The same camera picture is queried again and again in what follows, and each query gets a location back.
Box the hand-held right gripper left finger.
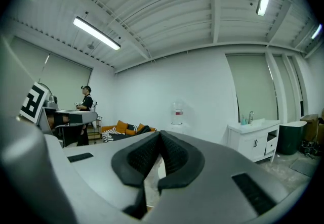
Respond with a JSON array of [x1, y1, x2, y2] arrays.
[[44, 130, 162, 224]]

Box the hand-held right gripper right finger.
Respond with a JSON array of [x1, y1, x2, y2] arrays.
[[144, 130, 306, 224]]

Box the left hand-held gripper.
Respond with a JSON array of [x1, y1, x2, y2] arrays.
[[19, 81, 99, 131]]

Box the metal trolley rack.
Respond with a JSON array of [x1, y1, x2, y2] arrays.
[[87, 115, 103, 141]]

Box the black white striped blanket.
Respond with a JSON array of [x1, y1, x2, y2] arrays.
[[101, 123, 145, 143]]

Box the orange sofa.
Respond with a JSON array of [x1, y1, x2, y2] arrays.
[[101, 119, 157, 143]]

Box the pale green roller blind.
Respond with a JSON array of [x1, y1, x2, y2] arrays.
[[10, 36, 93, 113], [272, 55, 297, 123], [225, 53, 278, 123]]

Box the chrome arc floor lamp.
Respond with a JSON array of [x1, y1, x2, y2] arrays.
[[38, 82, 59, 105]]

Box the white sink cabinet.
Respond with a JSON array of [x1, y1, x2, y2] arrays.
[[227, 118, 281, 163]]

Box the water dispenser with clear bottle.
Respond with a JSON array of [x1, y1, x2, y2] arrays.
[[170, 101, 187, 133]]

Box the grey floor mat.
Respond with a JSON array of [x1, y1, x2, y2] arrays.
[[289, 157, 316, 177]]

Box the dark green tub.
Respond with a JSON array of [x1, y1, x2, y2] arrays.
[[277, 120, 308, 156]]

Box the cardboard boxes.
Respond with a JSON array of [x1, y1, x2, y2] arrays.
[[300, 108, 324, 143]]

